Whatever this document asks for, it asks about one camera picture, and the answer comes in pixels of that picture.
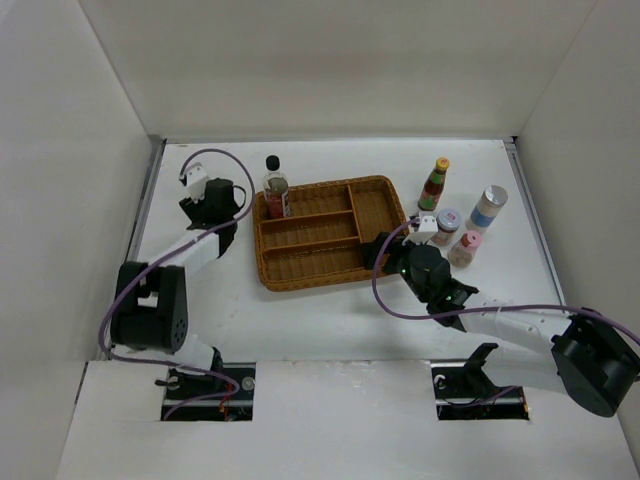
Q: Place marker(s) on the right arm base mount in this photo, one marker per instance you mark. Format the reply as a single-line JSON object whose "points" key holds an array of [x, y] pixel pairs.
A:
{"points": [[463, 392]]}

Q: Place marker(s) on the white shaker silver lid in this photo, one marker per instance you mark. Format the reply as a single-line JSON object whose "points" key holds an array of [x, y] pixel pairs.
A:
{"points": [[487, 208]]}

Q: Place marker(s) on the red sauce bottle yellow cap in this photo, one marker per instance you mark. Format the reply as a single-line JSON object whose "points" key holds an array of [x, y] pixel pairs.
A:
{"points": [[434, 185]]}

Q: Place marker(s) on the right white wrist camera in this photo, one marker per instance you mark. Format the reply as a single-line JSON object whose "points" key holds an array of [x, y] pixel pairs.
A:
{"points": [[425, 228]]}

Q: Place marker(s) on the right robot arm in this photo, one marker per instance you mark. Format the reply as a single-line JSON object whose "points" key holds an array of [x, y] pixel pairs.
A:
{"points": [[577, 351]]}

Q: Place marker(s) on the brown wicker divided basket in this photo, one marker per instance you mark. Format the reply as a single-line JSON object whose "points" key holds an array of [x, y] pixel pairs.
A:
{"points": [[320, 243]]}

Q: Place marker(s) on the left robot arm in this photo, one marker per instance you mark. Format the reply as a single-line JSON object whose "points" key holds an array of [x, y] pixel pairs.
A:
{"points": [[153, 317]]}

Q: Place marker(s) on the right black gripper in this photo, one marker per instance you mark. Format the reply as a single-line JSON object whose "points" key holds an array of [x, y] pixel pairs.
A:
{"points": [[386, 251]]}

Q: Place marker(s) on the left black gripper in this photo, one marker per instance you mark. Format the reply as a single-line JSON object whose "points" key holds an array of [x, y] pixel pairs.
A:
{"points": [[195, 209]]}

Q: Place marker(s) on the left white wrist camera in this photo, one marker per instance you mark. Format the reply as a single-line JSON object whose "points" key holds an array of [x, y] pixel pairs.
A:
{"points": [[195, 179]]}

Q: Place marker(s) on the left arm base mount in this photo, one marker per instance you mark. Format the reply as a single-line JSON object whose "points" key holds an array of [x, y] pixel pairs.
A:
{"points": [[192, 398]]}

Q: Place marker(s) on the small jar pink lid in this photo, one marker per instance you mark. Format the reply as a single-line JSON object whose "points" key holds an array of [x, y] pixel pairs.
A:
{"points": [[462, 254]]}

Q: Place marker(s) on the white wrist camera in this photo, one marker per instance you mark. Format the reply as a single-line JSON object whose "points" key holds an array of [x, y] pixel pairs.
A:
{"points": [[195, 179], [425, 228]]}

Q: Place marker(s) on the clear bottle red label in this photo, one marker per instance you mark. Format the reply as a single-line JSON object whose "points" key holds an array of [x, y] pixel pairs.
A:
{"points": [[276, 189]]}

